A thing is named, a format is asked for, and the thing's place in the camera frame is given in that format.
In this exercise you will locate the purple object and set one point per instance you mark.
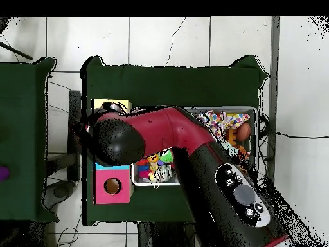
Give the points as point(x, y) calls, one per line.
point(3, 174)

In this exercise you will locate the brown toy football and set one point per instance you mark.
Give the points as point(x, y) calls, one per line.
point(243, 131)

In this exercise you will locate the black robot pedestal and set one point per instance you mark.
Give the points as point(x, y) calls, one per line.
point(164, 236)

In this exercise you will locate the polka dot colourful cloth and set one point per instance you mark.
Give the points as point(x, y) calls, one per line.
point(226, 121)

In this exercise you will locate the black upright panel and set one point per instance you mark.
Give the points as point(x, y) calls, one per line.
point(75, 154)

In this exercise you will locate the wooden box with three holes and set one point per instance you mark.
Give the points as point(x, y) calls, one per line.
point(100, 193)

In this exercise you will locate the crushed silver can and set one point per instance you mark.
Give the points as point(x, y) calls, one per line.
point(163, 174)

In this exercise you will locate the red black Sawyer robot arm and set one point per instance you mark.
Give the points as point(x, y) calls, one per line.
point(164, 131)

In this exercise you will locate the dark green side table cloth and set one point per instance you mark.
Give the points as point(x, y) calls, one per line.
point(23, 128)

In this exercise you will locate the grey round floor base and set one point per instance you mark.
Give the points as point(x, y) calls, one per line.
point(61, 191)

